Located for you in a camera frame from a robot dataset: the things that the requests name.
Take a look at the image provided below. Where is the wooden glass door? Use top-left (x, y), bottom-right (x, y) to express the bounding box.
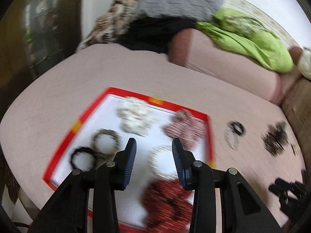
top-left (1, 0), bottom-right (82, 115)

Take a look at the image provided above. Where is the black scrunchie hair tie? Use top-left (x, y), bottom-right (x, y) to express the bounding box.
top-left (69, 146), bottom-right (98, 172)

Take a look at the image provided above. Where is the white plastic bag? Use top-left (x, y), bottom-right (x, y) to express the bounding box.
top-left (297, 48), bottom-right (311, 80)

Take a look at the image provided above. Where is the black cloth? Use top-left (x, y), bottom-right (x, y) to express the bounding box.
top-left (115, 17), bottom-right (196, 54)

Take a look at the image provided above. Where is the gold leopard hair tie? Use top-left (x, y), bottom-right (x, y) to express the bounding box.
top-left (92, 128), bottom-right (122, 161)

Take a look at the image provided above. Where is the red shallow box tray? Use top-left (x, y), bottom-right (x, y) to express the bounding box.
top-left (42, 86), bottom-right (216, 233)

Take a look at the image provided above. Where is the red polka dot scrunchie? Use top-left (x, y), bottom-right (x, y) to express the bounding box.
top-left (141, 180), bottom-right (192, 232)

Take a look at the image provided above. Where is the green crumpled cloth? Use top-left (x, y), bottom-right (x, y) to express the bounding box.
top-left (196, 8), bottom-right (294, 73)

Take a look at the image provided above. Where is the black hair claw clip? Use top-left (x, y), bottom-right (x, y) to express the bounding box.
top-left (263, 121), bottom-right (288, 157)

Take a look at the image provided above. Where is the small gold hair pin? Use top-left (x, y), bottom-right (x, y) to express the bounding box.
top-left (290, 143), bottom-right (301, 156)

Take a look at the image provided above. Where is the pearl bead bracelet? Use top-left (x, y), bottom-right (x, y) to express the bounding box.
top-left (148, 145), bottom-right (180, 182)

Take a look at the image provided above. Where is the striped brown cushion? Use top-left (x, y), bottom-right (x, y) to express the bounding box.
top-left (281, 77), bottom-right (311, 151)

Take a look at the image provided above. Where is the pink bolster pillow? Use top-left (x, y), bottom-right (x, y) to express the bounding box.
top-left (168, 28), bottom-right (281, 105)

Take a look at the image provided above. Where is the leaf print beige cloth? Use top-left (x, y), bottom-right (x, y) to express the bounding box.
top-left (76, 0), bottom-right (138, 52)

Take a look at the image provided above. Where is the pink quilted mattress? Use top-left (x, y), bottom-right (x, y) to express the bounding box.
top-left (1, 44), bottom-right (304, 225)

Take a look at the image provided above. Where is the white cherry print scrunchie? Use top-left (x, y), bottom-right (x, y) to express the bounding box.
top-left (117, 97), bottom-right (156, 137)

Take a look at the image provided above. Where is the pink checked scrunchie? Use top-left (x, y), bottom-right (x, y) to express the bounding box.
top-left (162, 109), bottom-right (206, 150)

